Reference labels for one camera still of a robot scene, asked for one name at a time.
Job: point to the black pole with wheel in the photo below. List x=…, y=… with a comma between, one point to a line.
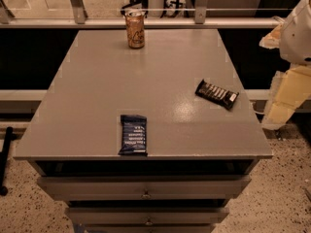
x=3, y=159

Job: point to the metal glass railing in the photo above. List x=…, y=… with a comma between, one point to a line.
x=101, y=14

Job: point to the grey drawer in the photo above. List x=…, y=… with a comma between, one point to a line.
x=147, y=216
x=143, y=188

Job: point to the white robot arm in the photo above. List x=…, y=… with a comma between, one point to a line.
x=295, y=41

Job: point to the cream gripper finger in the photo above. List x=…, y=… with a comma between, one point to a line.
x=272, y=39
x=288, y=91

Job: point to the orange soda can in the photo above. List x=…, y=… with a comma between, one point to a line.
x=134, y=21

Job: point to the lower grey drawer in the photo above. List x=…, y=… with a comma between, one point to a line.
x=147, y=216

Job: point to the blue rxbar blueberry wrapper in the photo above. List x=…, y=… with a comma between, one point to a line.
x=133, y=135

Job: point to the upper grey drawer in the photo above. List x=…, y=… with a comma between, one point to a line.
x=143, y=188

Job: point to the black snack bar wrapper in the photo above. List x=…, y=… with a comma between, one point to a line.
x=216, y=94

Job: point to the grey drawer cabinet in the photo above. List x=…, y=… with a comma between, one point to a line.
x=155, y=140

